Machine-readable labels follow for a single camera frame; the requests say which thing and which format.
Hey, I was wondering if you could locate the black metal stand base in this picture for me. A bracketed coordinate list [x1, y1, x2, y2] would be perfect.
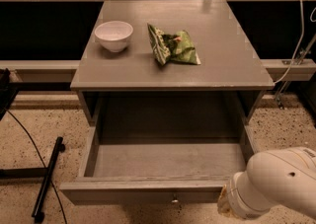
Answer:
[0, 137, 65, 224]

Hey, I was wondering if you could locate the black cable on floor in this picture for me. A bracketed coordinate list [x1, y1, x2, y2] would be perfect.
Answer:
[5, 109, 68, 224]

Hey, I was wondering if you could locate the grey wooden drawer cabinet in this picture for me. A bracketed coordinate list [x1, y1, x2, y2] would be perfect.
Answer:
[69, 0, 276, 127]

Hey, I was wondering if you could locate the metal bracket strut right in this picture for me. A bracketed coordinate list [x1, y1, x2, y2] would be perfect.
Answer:
[275, 34, 316, 110]

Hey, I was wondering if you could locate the grey top drawer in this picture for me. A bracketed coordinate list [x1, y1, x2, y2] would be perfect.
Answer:
[59, 93, 265, 206]

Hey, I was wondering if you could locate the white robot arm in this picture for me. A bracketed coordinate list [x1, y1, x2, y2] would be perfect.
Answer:
[217, 147, 316, 219]

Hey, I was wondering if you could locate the green chip bag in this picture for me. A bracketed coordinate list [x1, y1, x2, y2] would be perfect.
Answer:
[147, 24, 200, 66]

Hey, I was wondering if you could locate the white cable at right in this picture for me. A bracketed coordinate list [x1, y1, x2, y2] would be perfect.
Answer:
[274, 0, 307, 85]

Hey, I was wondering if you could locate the white ceramic bowl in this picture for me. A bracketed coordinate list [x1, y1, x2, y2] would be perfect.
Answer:
[94, 21, 133, 52]

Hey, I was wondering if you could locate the black equipment at left edge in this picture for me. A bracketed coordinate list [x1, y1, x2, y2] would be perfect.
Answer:
[0, 68, 18, 120]

